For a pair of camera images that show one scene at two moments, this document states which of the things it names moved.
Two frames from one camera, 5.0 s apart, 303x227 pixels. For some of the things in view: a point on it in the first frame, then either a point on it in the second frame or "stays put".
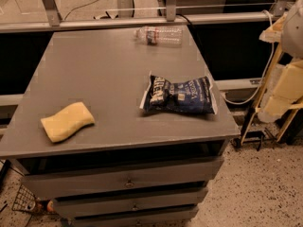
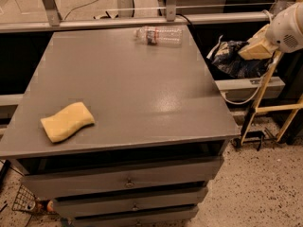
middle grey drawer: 131,203 stays put
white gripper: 294,35 → 285,29
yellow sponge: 70,119 stays put
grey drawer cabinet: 127,168 stays put
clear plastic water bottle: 160,35 stays put
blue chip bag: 190,96 → 226,58
